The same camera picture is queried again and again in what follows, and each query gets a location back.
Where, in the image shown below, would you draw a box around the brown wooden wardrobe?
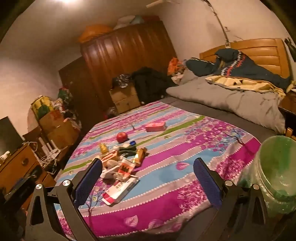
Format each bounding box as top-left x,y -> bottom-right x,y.
58,20 -> 177,130

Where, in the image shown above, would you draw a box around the orange plastic bag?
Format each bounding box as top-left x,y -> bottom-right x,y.
168,57 -> 185,76

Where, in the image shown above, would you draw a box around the floral striped bedsheet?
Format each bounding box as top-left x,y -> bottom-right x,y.
54,101 -> 263,240

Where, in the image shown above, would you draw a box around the red green plastic bag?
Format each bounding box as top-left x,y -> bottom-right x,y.
58,88 -> 74,105

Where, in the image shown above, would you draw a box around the wooden dresser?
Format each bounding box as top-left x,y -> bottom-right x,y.
0,144 -> 57,209

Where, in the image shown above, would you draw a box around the ceiling fan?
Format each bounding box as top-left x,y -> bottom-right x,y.
146,0 -> 171,8

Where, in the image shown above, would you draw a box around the white tangled cables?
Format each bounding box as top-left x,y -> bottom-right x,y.
22,137 -> 63,172

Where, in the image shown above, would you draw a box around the red white paper packet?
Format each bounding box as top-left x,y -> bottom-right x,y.
117,158 -> 137,181

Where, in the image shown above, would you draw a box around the white paper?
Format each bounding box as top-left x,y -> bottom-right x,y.
100,162 -> 121,179

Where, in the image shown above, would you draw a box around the red white cigarette box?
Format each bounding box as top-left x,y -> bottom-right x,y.
100,150 -> 119,163

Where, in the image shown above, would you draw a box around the green plastic-lined bin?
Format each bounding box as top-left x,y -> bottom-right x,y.
238,136 -> 296,215

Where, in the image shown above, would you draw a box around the black monitor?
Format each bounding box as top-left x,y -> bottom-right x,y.
0,116 -> 25,154

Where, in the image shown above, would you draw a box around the wall cable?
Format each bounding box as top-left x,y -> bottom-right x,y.
203,0 -> 232,48

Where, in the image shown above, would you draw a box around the white cigarette carton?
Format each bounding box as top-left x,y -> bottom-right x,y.
102,177 -> 139,206

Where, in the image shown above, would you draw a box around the wooden headboard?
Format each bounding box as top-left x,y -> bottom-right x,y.
199,38 -> 293,78

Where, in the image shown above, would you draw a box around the brown cardboard box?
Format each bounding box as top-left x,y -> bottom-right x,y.
46,120 -> 80,149
38,111 -> 64,130

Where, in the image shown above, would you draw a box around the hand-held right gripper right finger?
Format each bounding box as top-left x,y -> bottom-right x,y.
193,158 -> 271,241

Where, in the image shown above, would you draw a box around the red rectangular box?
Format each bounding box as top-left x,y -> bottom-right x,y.
145,122 -> 167,132

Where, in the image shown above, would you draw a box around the cardboard box by wardrobe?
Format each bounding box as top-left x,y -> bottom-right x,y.
109,85 -> 140,114

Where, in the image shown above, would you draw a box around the yellow patterned blanket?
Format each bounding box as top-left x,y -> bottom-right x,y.
205,75 -> 287,98

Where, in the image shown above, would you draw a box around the wooden stool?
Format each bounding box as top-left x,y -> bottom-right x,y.
285,127 -> 296,141

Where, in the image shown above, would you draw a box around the dark blue patterned blanket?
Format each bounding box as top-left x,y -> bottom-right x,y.
186,49 -> 290,90

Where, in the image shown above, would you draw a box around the black clothing pile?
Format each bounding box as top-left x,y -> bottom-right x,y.
132,67 -> 178,103

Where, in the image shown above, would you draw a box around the crumpled silver bag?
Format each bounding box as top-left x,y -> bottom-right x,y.
112,74 -> 132,88

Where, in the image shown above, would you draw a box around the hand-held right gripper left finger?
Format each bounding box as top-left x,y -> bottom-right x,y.
24,158 -> 103,241

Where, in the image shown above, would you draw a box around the yellow green bag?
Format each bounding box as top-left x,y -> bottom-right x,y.
31,95 -> 52,121

